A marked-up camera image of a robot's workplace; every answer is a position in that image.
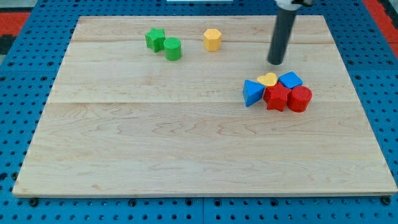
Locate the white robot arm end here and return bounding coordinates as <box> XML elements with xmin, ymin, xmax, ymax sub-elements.
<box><xmin>274</xmin><ymin>0</ymin><xmax>315</xmax><ymax>11</ymax></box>

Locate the light wooden board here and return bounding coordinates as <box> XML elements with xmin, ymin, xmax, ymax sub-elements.
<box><xmin>13</xmin><ymin>16</ymin><xmax>397</xmax><ymax>198</ymax></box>

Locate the blue triangle block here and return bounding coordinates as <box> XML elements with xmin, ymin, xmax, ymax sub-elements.
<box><xmin>243</xmin><ymin>80</ymin><xmax>266</xmax><ymax>107</ymax></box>

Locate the green cylinder block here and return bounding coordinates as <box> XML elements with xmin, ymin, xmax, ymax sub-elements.
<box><xmin>164</xmin><ymin>37</ymin><xmax>182</xmax><ymax>61</ymax></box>

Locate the yellow hexagon block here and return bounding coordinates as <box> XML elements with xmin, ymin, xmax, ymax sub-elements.
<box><xmin>203</xmin><ymin>29</ymin><xmax>222</xmax><ymax>52</ymax></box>

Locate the yellow heart block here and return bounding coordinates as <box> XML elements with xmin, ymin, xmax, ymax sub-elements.
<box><xmin>257</xmin><ymin>73</ymin><xmax>278</xmax><ymax>86</ymax></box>

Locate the red star block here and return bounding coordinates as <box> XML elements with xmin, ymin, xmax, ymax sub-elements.
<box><xmin>263</xmin><ymin>82</ymin><xmax>291</xmax><ymax>112</ymax></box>

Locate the green star block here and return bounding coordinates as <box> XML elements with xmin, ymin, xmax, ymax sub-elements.
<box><xmin>145</xmin><ymin>28</ymin><xmax>165</xmax><ymax>53</ymax></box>

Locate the blue cube block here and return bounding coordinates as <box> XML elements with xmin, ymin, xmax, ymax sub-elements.
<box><xmin>278</xmin><ymin>71</ymin><xmax>303</xmax><ymax>89</ymax></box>

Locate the red cylinder block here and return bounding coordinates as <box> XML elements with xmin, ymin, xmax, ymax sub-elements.
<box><xmin>287</xmin><ymin>86</ymin><xmax>313</xmax><ymax>113</ymax></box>

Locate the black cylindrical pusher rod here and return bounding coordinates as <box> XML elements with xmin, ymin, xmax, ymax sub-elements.
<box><xmin>267</xmin><ymin>7</ymin><xmax>297</xmax><ymax>65</ymax></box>

